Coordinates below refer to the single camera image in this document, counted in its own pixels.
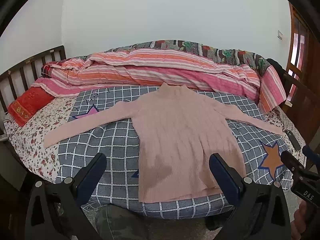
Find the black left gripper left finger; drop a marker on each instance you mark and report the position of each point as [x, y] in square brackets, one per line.
[54, 210]

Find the pink orange striped quilt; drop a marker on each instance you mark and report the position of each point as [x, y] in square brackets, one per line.
[152, 67]

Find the pink knit sweater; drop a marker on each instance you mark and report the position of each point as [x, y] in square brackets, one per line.
[178, 130]

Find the red embroidered pillow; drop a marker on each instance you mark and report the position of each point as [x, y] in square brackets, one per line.
[26, 105]

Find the white wall switch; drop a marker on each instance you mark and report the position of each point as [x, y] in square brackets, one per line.
[279, 35]

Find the floral bed sheet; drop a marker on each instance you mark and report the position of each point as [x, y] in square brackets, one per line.
[27, 141]

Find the black smartphone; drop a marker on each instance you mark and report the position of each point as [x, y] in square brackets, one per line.
[293, 140]

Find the dark wooden footboard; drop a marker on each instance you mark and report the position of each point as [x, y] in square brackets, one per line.
[304, 108]

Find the dark wooden headboard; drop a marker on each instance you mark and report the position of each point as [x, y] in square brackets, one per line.
[19, 78]

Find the person's right hand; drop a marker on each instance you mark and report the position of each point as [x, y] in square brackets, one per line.
[298, 225]

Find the black garment on footboard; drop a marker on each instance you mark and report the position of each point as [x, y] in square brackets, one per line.
[279, 69]

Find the grey grid star blanket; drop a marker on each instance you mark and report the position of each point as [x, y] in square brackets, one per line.
[119, 183]

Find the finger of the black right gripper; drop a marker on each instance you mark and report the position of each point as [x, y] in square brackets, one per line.
[291, 163]
[308, 152]

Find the wooden door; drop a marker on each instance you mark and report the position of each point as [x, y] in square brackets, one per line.
[303, 59]

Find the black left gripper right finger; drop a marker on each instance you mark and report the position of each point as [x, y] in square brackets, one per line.
[260, 211]

